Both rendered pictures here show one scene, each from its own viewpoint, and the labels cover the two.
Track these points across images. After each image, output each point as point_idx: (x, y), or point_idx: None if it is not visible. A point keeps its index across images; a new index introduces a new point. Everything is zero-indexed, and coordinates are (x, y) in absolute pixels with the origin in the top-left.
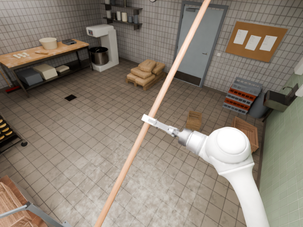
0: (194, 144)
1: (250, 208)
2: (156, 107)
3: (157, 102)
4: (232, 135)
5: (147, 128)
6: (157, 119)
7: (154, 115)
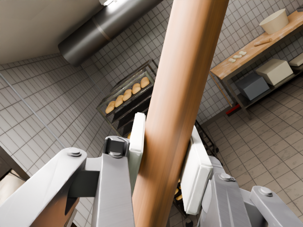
0: None
1: None
2: (173, 43)
3: (174, 0)
4: None
5: (139, 211)
6: (111, 140)
7: (168, 109)
